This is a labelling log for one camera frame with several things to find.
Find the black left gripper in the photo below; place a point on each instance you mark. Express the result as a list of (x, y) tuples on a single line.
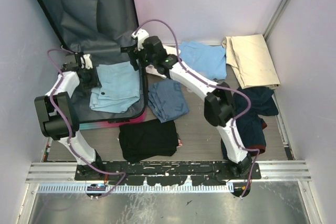
[(94, 82)]

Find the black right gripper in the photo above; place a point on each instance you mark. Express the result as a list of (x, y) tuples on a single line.
[(136, 55)]

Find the light blue pants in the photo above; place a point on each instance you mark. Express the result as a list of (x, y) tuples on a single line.
[(120, 88)]

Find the dark blue patterned cloth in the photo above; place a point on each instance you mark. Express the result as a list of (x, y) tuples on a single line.
[(166, 100)]

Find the black garment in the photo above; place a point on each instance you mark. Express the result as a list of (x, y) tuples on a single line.
[(148, 139)]

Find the beige cloth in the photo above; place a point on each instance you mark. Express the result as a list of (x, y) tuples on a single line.
[(251, 62)]

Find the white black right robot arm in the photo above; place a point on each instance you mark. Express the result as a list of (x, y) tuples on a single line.
[(219, 109)]

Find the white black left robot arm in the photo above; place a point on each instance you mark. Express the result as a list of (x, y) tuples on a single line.
[(59, 121)]

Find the pink white folded garment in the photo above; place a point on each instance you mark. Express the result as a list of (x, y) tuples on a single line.
[(155, 71)]

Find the pink teal open suitcase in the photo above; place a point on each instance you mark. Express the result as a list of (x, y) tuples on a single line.
[(99, 28)]

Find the blue folded shirt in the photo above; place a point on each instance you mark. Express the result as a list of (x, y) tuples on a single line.
[(209, 61)]

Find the navy garment with red trim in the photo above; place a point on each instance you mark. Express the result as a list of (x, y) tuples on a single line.
[(250, 125)]

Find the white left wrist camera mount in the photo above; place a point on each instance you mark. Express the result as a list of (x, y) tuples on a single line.
[(85, 61)]

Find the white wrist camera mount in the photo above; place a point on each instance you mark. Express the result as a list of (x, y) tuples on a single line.
[(140, 35), (85, 61)]

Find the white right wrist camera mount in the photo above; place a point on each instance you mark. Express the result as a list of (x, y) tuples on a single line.
[(140, 35)]

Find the white slotted cable duct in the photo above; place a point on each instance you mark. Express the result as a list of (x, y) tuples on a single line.
[(124, 189)]

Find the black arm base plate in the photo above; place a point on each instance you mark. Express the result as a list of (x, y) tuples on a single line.
[(174, 173)]

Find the aluminium corner post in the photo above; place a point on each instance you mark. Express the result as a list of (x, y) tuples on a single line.
[(281, 7)]

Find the aluminium frame rail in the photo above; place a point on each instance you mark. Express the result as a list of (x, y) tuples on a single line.
[(57, 172)]

